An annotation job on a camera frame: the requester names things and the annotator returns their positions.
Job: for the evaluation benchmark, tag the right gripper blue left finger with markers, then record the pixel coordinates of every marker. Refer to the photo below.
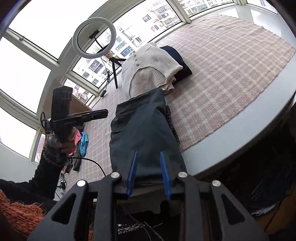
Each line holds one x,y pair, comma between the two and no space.
69,219

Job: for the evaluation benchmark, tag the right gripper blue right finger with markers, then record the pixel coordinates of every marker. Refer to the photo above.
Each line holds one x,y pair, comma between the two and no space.
210,211

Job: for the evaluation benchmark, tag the dark grey skirt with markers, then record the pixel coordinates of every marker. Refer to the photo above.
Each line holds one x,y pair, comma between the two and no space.
140,126

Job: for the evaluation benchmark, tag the person left hand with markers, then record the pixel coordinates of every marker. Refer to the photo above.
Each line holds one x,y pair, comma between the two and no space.
69,146

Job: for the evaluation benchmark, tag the pink garment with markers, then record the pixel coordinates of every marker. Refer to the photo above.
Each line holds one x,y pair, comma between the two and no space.
76,141

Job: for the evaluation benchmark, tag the blue elastic garment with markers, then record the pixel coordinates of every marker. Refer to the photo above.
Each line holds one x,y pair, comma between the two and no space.
83,144

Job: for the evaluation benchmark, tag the dark grey printed t-shirt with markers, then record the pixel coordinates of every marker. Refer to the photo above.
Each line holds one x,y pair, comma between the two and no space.
74,164

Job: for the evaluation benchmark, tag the beige knit cardigan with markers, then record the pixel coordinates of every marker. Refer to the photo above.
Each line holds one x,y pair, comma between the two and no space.
150,67

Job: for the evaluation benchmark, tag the navy folded garment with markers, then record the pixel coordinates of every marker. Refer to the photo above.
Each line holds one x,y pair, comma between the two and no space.
185,72

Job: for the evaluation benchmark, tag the pink plaid tablecloth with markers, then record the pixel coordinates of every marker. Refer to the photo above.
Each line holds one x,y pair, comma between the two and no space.
243,75

